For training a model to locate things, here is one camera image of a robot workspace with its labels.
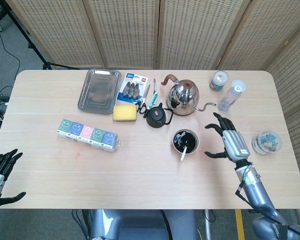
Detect clear tub of binder clips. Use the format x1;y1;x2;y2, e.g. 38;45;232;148
251;129;283;156

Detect yellow green sponge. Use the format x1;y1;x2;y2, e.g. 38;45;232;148
112;104;138;123

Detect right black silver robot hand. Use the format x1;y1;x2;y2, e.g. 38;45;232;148
204;112;251;163

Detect black robot wrist cable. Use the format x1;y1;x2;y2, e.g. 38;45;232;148
234;166;298;240

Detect white lidded jar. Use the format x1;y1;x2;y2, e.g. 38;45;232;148
209;70;229;93

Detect black handled scissors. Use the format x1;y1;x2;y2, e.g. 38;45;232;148
135;84;151;115

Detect steel gooseneck kettle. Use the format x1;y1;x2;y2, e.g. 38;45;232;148
161;73;218;117

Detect blue grey robot torso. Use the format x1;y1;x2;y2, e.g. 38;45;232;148
89;209;200;240

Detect black tripod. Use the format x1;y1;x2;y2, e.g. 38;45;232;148
0;0;81;71

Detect black cast iron teapot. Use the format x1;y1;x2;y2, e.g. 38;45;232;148
142;102;174;129

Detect white bowl of dark liquid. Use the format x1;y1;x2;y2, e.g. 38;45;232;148
171;128;200;155

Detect clear water bottle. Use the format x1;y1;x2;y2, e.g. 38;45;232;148
217;79;247;112

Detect blue binder clip card pack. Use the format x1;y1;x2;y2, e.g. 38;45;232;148
116;72;151;103

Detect teal white marker pen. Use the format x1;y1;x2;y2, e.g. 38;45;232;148
149;91;158;108

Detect multicolour tissue multipack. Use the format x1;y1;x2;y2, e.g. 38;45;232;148
56;118;122;153

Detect woven wooden folding screen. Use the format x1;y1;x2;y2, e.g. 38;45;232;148
4;0;300;227

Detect rectangular steel tray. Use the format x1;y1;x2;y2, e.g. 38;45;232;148
77;69;123;115

